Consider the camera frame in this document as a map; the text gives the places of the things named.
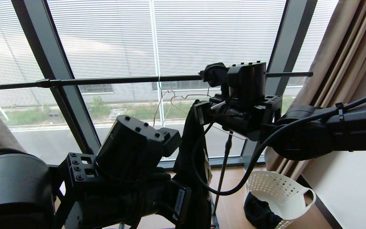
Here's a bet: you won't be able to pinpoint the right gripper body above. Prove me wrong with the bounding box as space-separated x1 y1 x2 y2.
193 100 263 142

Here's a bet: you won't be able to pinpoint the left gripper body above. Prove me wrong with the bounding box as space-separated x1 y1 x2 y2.
77 173 192 229

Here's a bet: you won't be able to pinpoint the black shorts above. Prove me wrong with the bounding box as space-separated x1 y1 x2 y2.
173 102 214 229

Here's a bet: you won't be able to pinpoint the pink clothes hanger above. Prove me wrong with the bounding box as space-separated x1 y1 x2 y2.
153 76 176 128
170 87 247 140

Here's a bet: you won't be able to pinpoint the white laundry basket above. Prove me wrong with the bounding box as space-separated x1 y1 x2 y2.
246 171 317 229

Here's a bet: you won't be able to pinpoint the black clothes rack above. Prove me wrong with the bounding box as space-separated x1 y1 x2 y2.
0 72 314 229

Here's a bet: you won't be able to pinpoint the black garment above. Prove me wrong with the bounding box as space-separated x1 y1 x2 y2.
243 192 283 229

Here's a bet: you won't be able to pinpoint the window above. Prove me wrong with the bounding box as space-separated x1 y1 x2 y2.
0 0 339 169

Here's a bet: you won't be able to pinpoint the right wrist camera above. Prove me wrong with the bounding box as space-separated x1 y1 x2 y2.
200 63 229 96

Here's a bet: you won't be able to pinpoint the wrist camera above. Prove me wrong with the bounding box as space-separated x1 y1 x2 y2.
158 127 182 158
200 63 229 96

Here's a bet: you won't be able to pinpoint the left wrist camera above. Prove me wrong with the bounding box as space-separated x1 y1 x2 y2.
158 127 182 158

